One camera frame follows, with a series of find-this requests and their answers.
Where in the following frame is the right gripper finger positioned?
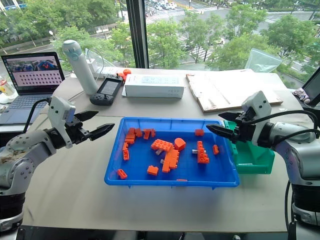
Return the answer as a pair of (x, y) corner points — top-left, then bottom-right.
(205, 123), (238, 142)
(218, 112), (244, 124)

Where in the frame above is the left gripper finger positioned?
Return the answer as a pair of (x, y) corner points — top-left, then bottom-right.
(88, 123), (116, 142)
(74, 110), (100, 123)

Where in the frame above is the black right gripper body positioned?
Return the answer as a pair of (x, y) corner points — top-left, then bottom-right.
(233, 109), (258, 145)

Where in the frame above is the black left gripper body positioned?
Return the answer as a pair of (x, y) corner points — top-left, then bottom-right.
(65, 119), (91, 146)

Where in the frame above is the green plastic bin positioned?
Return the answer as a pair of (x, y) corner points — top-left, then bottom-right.
(223, 119), (276, 175)

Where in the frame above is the flattened brown cardboard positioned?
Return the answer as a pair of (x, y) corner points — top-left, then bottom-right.
(185, 71), (284, 114)

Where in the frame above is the orange plastic clip part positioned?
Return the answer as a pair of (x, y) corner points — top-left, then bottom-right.
(121, 142), (131, 162)

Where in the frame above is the black handheld game controller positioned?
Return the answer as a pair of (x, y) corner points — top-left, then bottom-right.
(89, 76), (124, 107)

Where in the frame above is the rounded orange block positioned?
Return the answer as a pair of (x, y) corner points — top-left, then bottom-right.
(173, 137), (187, 152)

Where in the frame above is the white cylindrical device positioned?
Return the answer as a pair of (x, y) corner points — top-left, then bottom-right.
(61, 39), (99, 96)

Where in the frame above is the white power strip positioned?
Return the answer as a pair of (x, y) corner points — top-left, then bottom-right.
(91, 65), (119, 80)

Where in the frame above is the orange toy part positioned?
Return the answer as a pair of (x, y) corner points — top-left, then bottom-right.
(118, 69), (132, 81)

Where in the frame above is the blue plastic tray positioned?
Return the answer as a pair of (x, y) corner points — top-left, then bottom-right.
(103, 116), (241, 189)

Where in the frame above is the orange plastic studded brick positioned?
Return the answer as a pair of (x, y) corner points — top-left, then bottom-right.
(150, 138), (174, 153)

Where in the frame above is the clear plastic zip bag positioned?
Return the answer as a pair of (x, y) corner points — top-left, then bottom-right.
(244, 47), (284, 76)

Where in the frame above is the small plush toy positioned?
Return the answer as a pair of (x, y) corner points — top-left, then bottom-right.
(292, 88), (311, 104)

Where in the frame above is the white rectangular carton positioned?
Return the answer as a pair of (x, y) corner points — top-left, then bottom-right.
(123, 73), (185, 100)

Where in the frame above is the open laptop with pink screen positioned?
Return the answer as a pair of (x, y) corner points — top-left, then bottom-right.
(0, 51), (66, 126)

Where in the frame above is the clear drink bottle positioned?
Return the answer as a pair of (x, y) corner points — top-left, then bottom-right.
(0, 74), (15, 104)

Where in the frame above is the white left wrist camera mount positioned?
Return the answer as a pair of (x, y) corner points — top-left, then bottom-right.
(47, 95), (76, 149)

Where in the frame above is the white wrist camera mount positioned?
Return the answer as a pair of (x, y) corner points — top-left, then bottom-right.
(240, 90), (272, 126)
(47, 95), (76, 149)

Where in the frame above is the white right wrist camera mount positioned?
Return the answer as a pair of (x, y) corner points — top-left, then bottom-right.
(240, 90), (272, 126)

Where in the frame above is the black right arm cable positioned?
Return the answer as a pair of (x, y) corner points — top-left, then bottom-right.
(246, 109), (320, 140)

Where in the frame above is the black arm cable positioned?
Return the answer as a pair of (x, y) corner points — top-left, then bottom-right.
(246, 109), (320, 140)
(23, 99), (53, 134)

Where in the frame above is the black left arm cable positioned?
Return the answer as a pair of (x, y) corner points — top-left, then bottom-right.
(23, 99), (53, 134)

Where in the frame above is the white charger with cable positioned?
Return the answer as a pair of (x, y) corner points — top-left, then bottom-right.
(84, 47), (105, 74)

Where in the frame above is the black lower body cable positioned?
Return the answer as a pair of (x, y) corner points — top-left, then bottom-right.
(284, 179), (299, 240)

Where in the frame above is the dark window frame post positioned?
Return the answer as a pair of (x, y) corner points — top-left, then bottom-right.
(125, 0), (150, 69)

